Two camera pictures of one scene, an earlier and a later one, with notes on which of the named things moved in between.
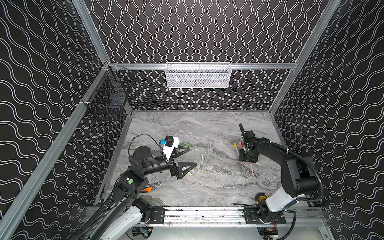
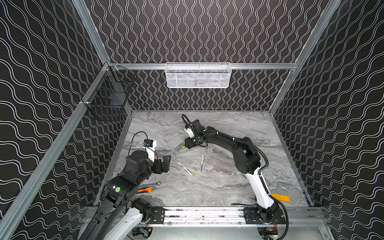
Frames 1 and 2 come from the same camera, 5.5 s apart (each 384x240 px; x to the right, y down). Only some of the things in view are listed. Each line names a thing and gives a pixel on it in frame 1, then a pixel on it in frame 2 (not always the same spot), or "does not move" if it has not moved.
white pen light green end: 201,171 does not move
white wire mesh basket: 198,75 does not move
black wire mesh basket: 106,101 does not move
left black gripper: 172,165 to 159,165
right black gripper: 248,156 to 192,141
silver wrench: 158,183 does not move
